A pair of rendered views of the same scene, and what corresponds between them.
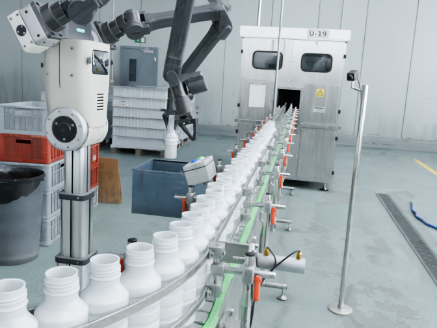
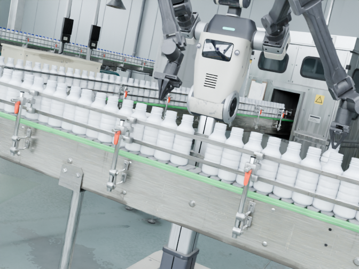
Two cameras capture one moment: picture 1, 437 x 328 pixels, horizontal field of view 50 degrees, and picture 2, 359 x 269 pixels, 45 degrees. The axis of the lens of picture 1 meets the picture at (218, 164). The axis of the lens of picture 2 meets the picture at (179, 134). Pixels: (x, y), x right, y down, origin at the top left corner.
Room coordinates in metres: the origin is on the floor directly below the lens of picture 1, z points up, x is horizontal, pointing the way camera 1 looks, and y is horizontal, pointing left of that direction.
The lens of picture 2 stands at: (2.20, -1.51, 1.30)
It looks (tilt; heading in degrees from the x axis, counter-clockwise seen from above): 8 degrees down; 106
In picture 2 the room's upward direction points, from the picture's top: 12 degrees clockwise
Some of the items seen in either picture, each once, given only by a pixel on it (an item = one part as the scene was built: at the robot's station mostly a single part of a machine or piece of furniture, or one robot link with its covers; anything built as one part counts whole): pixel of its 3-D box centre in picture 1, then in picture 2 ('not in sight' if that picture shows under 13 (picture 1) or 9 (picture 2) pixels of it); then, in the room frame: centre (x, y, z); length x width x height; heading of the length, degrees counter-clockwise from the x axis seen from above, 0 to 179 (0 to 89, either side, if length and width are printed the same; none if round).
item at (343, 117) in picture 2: (172, 105); (343, 118); (2.33, 0.24, 1.25); 0.10 x 0.07 x 0.07; 81
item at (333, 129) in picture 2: (172, 120); (337, 136); (2.32, 0.24, 1.18); 0.07 x 0.07 x 0.09; 81
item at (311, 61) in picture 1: (289, 107); not in sight; (7.03, -1.00, 1.05); 1.60 x 1.40 x 2.10; 171
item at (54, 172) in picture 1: (39, 170); not in sight; (3.89, 1.50, 0.55); 0.61 x 0.41 x 0.22; 178
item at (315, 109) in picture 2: not in sight; (311, 121); (2.26, 4.36, 1.00); 1.60 x 1.30 x 2.00; 63
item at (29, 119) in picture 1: (39, 117); not in sight; (3.89, 1.50, 1.00); 0.61 x 0.41 x 0.22; 178
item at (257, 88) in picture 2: not in sight; (256, 93); (1.54, 3.86, 1.22); 0.23 x 0.04 x 0.32; 153
